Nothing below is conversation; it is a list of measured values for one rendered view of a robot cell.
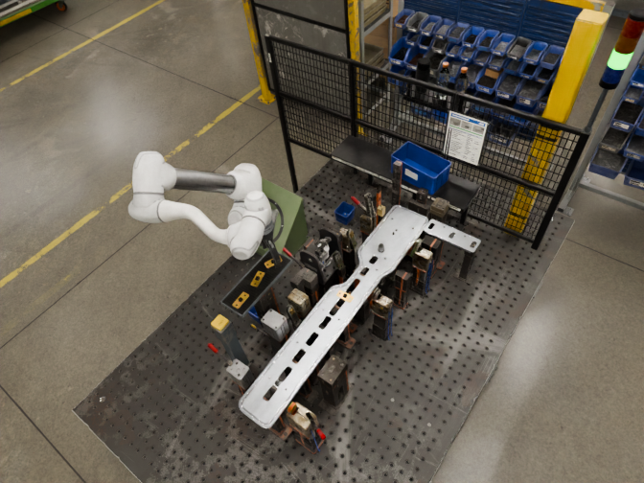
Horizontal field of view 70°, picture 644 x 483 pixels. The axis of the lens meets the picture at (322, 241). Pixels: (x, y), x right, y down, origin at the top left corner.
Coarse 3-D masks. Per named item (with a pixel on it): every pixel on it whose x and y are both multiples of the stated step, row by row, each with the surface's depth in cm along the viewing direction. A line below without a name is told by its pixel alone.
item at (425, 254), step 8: (424, 248) 236; (416, 256) 236; (424, 256) 233; (416, 264) 241; (424, 264) 238; (416, 272) 247; (424, 272) 242; (416, 280) 251; (424, 280) 250; (408, 288) 261; (416, 288) 257; (424, 288) 255; (424, 296) 258
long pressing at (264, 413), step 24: (408, 216) 256; (384, 240) 247; (408, 240) 245; (360, 264) 238; (384, 264) 237; (336, 288) 230; (360, 288) 229; (312, 312) 223; (336, 312) 222; (336, 336) 214; (288, 360) 209; (312, 360) 208; (264, 384) 203; (288, 384) 202; (240, 408) 198; (264, 408) 196
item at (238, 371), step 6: (234, 360) 205; (228, 366) 204; (234, 366) 203; (240, 366) 203; (246, 366) 203; (228, 372) 202; (234, 372) 201; (240, 372) 201; (246, 372) 201; (234, 378) 203; (240, 378) 199; (246, 378) 203; (252, 378) 208; (240, 384) 206; (246, 384) 206; (240, 390) 220
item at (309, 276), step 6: (300, 270) 230; (306, 270) 230; (300, 276) 228; (306, 276) 227; (312, 276) 227; (306, 282) 227; (312, 282) 227; (306, 288) 232; (312, 288) 230; (312, 294) 234; (318, 294) 243; (312, 300) 239; (318, 300) 245; (312, 306) 243
